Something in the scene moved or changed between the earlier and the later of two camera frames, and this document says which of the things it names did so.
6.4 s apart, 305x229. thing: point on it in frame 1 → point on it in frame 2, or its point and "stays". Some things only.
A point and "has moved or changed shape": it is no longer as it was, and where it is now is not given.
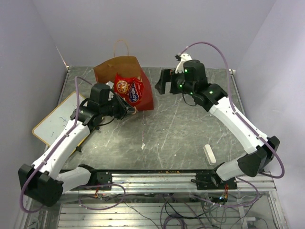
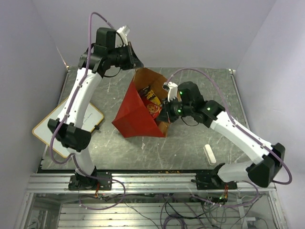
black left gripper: x=123 y=109 → x=134 y=62
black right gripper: x=166 y=76 → x=166 y=115
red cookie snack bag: x=130 y=89 → x=154 y=109
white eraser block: x=209 y=154 stays
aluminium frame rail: x=164 y=182 stays
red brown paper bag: x=122 y=63 has moved or changed shape
